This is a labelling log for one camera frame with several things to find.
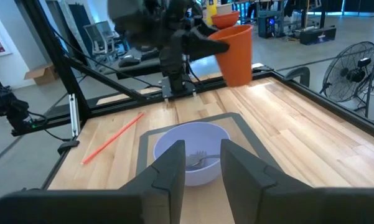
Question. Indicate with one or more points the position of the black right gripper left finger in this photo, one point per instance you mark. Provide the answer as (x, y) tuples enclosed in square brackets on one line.
[(149, 202)]

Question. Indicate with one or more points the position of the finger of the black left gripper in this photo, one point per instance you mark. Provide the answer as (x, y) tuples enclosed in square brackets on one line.
[(207, 29), (202, 46)]

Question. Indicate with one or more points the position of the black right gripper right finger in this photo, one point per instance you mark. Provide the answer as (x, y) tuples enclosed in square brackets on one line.
[(283, 205)]

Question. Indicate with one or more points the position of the orange plastic cup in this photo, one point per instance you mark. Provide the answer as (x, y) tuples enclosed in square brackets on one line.
[(236, 59)]

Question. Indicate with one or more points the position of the orange-red straw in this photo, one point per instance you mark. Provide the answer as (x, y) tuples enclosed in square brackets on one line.
[(112, 139)]

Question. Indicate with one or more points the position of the lavender bowl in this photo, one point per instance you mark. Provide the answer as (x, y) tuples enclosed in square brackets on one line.
[(193, 137)]

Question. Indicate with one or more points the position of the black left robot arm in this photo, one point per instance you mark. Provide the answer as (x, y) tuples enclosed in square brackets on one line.
[(137, 21)]

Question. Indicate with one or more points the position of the yellow white container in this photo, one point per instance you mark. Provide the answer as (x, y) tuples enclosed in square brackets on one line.
[(211, 11)]

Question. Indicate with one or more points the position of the orange bowl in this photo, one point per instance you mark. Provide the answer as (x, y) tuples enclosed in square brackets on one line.
[(225, 20)]

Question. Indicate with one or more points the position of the white tub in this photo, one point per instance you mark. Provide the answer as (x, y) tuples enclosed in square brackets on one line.
[(224, 8)]

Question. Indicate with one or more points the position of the grey silicone mat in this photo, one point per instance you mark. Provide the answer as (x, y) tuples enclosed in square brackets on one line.
[(142, 155)]

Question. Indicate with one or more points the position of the white base peg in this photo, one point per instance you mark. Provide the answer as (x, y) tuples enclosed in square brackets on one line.
[(193, 95), (166, 101)]

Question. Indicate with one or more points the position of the black desk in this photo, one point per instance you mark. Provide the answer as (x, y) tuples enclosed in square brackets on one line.
[(137, 70)]

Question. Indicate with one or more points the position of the black computer mouse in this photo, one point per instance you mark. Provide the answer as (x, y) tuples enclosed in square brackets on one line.
[(129, 61)]

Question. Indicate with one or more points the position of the black computer tower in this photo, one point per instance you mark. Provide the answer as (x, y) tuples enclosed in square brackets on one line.
[(267, 25)]

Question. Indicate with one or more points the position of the office chair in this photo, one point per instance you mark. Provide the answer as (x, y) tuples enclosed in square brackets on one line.
[(99, 39)]

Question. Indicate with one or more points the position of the black clamp foot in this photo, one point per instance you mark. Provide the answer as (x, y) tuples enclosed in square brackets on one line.
[(68, 147)]

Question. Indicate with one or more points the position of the grey table clamp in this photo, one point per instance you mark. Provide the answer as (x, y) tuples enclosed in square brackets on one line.
[(298, 73)]

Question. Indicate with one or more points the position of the black floor case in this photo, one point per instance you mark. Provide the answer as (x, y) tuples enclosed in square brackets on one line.
[(317, 35)]

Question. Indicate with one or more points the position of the silver aluminium extrusion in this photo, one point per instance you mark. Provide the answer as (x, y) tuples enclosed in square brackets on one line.
[(74, 115)]

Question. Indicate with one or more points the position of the cardboard box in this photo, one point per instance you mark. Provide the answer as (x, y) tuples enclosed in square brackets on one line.
[(42, 76)]

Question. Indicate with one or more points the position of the black floor fan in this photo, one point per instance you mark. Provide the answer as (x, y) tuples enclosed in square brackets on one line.
[(351, 73)]

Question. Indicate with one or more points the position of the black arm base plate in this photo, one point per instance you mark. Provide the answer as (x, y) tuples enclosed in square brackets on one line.
[(177, 91)]

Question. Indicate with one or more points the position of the black rig frame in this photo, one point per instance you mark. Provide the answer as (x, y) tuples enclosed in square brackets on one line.
[(56, 53)]

